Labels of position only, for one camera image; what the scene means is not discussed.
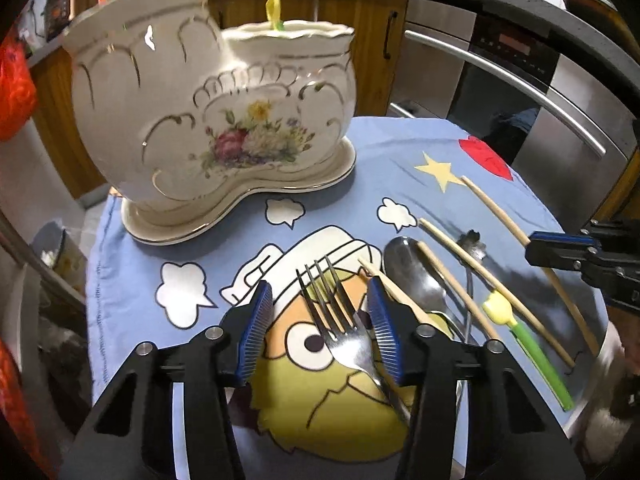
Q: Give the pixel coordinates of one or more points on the blue cartoon printed tablecloth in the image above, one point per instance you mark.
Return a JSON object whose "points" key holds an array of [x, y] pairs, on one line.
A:
{"points": [[400, 150]]}

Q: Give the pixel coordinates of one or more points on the red plastic bag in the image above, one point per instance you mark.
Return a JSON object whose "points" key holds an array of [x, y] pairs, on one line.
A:
{"points": [[15, 90]]}

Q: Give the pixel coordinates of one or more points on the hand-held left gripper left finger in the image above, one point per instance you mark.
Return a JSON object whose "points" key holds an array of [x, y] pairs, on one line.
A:
{"points": [[255, 330]]}

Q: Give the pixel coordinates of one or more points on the person's right forearm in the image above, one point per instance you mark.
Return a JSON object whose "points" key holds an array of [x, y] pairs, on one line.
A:
{"points": [[612, 430]]}

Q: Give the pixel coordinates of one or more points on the red cloth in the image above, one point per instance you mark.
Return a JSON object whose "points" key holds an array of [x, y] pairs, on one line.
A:
{"points": [[15, 410]]}

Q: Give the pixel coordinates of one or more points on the metal fork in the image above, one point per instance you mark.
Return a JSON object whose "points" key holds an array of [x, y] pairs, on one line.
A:
{"points": [[345, 340]]}

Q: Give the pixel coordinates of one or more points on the grey kitchen countertop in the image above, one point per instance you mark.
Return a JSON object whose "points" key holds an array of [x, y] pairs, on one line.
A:
{"points": [[550, 20]]}

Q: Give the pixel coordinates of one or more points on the white ceramic drip tray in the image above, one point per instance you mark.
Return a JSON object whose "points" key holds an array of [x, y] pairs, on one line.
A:
{"points": [[165, 230]]}

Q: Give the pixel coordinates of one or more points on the flower-shaped metal spoon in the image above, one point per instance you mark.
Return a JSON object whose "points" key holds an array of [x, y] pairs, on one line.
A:
{"points": [[472, 245]]}

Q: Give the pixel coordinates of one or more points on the brown wok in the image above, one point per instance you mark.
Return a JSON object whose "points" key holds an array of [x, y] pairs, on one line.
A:
{"points": [[595, 15]]}

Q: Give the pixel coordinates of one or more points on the wooden chopstick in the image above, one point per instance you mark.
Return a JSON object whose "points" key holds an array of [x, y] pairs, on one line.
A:
{"points": [[505, 220], [480, 270], [455, 287], [405, 300]]}

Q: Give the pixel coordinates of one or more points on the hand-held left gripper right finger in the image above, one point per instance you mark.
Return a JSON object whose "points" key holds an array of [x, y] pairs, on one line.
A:
{"points": [[385, 330]]}

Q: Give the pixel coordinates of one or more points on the stainless steel oven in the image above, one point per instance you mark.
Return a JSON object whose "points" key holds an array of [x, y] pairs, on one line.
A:
{"points": [[575, 125]]}

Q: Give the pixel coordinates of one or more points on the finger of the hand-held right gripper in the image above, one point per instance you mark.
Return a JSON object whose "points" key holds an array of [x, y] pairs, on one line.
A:
{"points": [[560, 250]]}

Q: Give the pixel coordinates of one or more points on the floral white ceramic utensil holder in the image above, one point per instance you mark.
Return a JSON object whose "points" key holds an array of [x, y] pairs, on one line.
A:
{"points": [[150, 90]]}

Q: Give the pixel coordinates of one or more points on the dark rice cooker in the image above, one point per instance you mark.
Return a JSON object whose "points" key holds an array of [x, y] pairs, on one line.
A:
{"points": [[65, 0]]}

